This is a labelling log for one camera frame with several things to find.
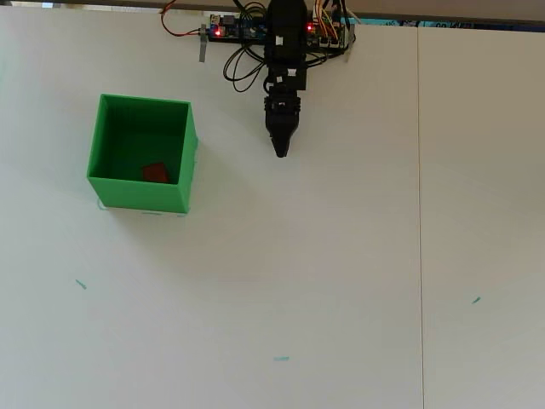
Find blue controller circuit board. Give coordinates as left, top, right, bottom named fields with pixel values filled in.
left=208, top=13, right=269, bottom=40

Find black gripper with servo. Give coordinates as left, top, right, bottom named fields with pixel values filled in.
left=263, top=63, right=308, bottom=158

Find teal patterned strip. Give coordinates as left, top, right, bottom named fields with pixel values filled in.
left=356, top=17, right=476, bottom=30

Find coloured jumper wire bundle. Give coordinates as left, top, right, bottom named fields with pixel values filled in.
left=313, top=0, right=346, bottom=39

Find black servo cable loops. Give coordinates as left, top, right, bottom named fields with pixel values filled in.
left=223, top=42, right=269, bottom=93

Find green open-top plastic bin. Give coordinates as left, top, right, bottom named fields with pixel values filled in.
left=86, top=93, right=200, bottom=214

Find red rectangular block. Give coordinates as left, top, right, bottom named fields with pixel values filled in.
left=141, top=161, right=170, bottom=184

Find thin red wire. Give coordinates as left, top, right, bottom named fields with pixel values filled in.
left=159, top=0, right=204, bottom=38

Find black mounting plate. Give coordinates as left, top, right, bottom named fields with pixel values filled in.
left=206, top=35, right=347, bottom=55

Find circuit board with white connectors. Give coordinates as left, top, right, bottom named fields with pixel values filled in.
left=307, top=16, right=347, bottom=48

